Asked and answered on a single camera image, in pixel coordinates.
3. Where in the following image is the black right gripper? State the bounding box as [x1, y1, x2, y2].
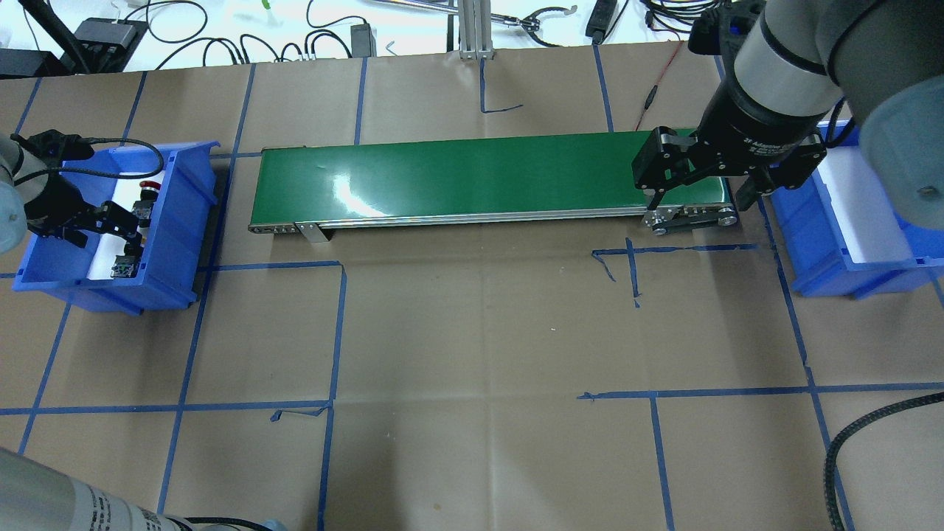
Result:
[631, 88, 828, 212]

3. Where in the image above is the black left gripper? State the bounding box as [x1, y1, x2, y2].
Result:
[11, 130, 143, 249]

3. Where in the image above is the yellow mushroom push button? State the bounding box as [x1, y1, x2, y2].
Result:
[109, 254, 142, 279]

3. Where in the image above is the red mushroom push button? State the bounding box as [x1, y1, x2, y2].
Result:
[131, 179, 162, 229]

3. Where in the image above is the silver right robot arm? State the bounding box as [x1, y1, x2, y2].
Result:
[633, 1, 943, 231]

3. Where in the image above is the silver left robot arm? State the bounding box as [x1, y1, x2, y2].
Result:
[2, 130, 144, 257]

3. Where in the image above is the white foam pad left bin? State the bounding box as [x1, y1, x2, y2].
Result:
[82, 170, 165, 282]

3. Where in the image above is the white foam pad bin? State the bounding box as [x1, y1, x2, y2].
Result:
[819, 147, 912, 263]
[82, 170, 165, 282]

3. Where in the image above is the blue left storage bin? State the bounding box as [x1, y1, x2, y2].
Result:
[13, 140, 218, 316]

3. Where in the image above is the blue storage bin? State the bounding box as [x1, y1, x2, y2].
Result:
[771, 132, 943, 299]
[13, 140, 218, 316]

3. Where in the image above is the green conveyor belt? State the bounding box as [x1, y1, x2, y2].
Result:
[247, 132, 738, 242]

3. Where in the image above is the blue right storage bin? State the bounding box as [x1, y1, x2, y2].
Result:
[771, 132, 943, 299]

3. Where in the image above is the white foam pad right bin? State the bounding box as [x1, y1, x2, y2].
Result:
[819, 147, 912, 263]

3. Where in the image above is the aluminium frame post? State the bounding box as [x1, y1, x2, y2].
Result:
[457, 0, 495, 60]

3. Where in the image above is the black braided cable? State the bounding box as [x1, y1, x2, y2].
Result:
[824, 391, 944, 531]

